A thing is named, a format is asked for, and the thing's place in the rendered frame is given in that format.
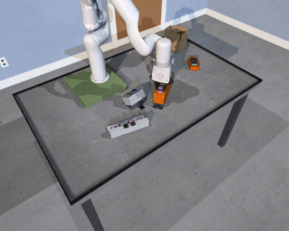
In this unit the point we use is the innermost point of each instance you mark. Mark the brown cardboard box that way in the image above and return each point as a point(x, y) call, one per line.
point(178, 37)

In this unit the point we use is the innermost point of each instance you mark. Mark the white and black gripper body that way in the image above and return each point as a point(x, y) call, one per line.
point(161, 74)

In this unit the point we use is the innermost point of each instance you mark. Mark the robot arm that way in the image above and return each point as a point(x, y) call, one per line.
point(96, 21)

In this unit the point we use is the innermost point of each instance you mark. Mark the grey button housing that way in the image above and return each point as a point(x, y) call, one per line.
point(134, 98)

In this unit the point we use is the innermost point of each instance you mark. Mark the orange tube rack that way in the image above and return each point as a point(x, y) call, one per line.
point(161, 97)

